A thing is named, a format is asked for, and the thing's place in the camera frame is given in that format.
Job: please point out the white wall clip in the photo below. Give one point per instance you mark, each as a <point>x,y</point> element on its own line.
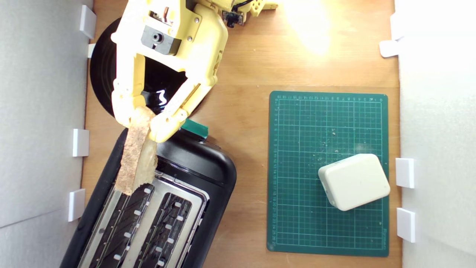
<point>406,224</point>
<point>91,50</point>
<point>76,204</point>
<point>405,172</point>
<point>388,48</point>
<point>80,142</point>
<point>87,21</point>
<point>394,26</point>

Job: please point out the green cutting mat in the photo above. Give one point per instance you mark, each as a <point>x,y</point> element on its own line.
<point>297,204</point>

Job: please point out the black round plate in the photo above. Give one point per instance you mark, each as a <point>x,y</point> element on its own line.
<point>100,67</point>

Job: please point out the black two-slot toaster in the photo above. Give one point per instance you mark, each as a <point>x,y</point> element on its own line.
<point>193,163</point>

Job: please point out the white rounded block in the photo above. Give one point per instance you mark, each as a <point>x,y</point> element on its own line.
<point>353,182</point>

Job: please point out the green toaster lever knob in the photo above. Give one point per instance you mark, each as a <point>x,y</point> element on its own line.
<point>197,128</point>

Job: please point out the brown bread slice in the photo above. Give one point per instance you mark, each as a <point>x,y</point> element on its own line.
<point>135,156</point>

